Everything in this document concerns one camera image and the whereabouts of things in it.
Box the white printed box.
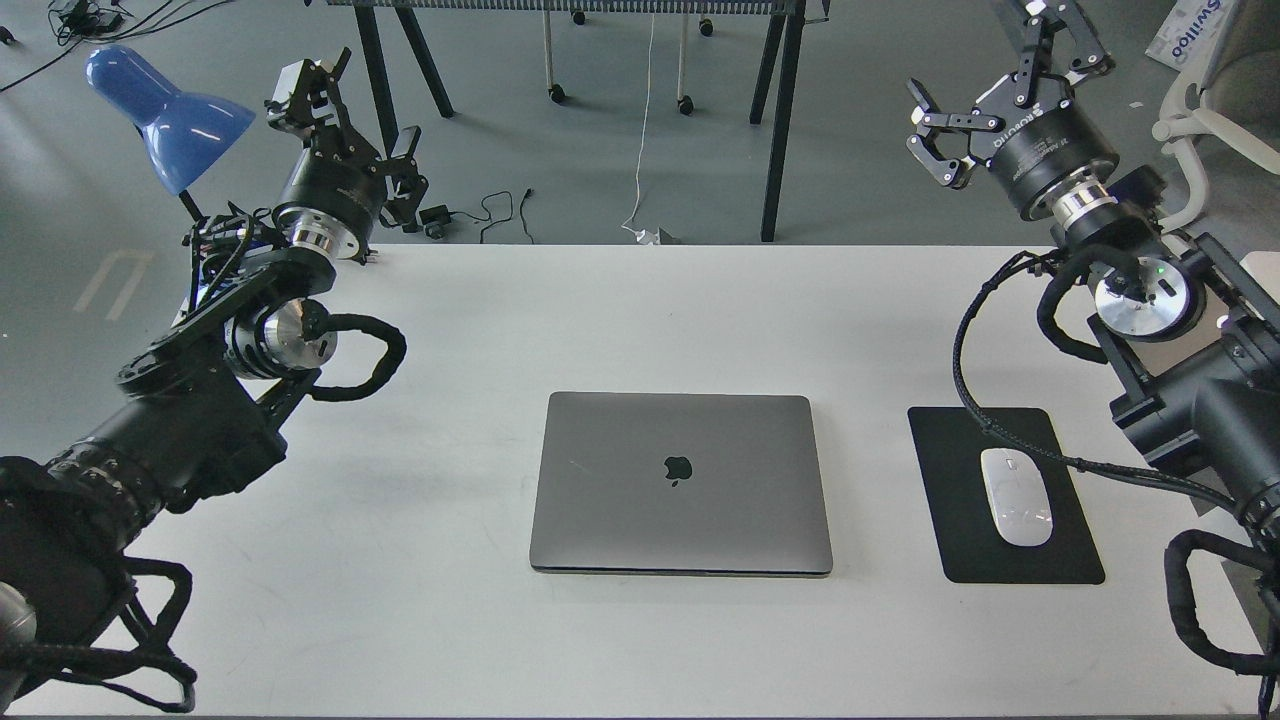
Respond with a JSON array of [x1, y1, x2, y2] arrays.
[[1146, 0, 1238, 70]]

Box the white hanging cable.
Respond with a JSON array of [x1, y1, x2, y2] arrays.
[[620, 10, 684, 246]]

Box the white rolling cart legs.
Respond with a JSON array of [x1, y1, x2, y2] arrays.
[[541, 9, 716, 117]]

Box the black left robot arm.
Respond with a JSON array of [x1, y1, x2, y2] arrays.
[[1, 49, 428, 714]]

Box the black mouse pad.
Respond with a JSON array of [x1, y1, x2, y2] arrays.
[[908, 406, 1105, 585]]

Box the black background table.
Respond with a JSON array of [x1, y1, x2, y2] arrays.
[[339, 1, 833, 245]]

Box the white office chair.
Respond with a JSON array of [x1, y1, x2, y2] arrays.
[[1151, 1, 1279, 293]]

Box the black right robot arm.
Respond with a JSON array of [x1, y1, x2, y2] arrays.
[[906, 1, 1277, 717]]

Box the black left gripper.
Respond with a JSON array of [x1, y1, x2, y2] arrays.
[[265, 47, 429, 263]]

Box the blue desk lamp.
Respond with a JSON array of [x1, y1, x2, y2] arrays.
[[84, 44, 255, 222]]

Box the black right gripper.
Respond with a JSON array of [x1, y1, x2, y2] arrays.
[[905, 0, 1121, 223]]

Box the grey laptop computer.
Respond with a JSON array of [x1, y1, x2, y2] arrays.
[[529, 391, 833, 577]]

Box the white computer mouse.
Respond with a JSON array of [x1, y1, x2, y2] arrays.
[[979, 447, 1053, 548]]

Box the black floor cables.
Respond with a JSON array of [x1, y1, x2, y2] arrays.
[[0, 0, 236, 94]]

